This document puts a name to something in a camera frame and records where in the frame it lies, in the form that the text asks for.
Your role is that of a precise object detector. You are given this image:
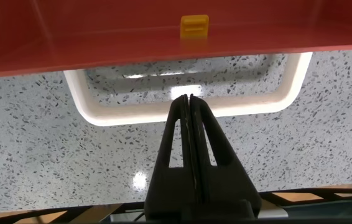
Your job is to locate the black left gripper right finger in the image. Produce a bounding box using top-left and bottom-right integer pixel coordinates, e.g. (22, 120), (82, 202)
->
(189, 94), (262, 219)

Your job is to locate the small yellow clip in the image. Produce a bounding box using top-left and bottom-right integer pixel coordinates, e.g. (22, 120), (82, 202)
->
(179, 14), (210, 40)

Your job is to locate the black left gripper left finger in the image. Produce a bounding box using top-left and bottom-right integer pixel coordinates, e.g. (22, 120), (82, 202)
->
(144, 93), (200, 219)

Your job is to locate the red plastic bin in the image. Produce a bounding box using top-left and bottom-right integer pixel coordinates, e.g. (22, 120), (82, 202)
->
(0, 0), (352, 127)

